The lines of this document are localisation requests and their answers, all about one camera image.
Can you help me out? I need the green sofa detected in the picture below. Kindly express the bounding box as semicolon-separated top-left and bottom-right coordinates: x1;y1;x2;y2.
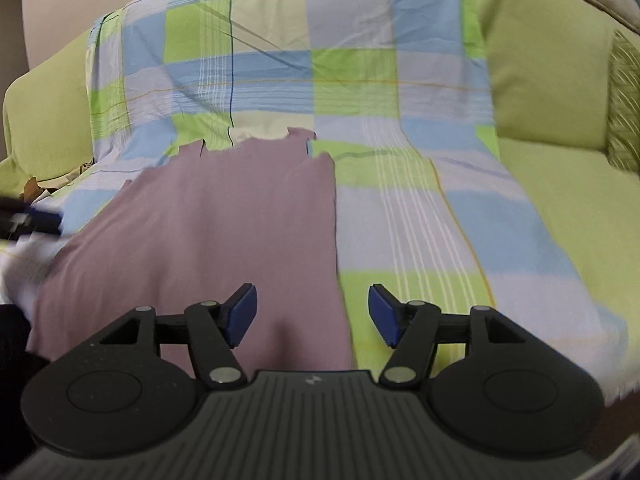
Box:
0;0;640;453

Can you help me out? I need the checked bed sheet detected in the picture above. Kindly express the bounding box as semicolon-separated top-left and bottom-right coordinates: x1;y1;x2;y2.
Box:
0;0;630;408

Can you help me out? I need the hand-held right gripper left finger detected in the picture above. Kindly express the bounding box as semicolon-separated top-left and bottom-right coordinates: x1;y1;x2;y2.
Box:
98;282;259;391

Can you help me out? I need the mauve garment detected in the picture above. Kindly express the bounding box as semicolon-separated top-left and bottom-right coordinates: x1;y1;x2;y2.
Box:
25;127;355;378

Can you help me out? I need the green sofa back cushion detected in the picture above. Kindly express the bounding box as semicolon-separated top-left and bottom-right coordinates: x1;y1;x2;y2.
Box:
467;0;617;152

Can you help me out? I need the person's dark clothing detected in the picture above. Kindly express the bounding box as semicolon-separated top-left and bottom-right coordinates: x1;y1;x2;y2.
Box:
0;302;53;466

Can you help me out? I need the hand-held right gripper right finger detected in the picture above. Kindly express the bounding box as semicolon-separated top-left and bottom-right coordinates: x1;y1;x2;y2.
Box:
367;283;538;390

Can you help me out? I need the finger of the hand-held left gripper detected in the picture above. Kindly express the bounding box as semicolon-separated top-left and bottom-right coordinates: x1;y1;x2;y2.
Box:
27;205;64;237

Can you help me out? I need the beige crumpled cloth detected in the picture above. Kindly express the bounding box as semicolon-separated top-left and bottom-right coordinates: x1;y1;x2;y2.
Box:
19;159;97;202

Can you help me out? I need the striped green pillow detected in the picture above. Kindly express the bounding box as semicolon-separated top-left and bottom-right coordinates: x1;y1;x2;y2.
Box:
604;29;640;178

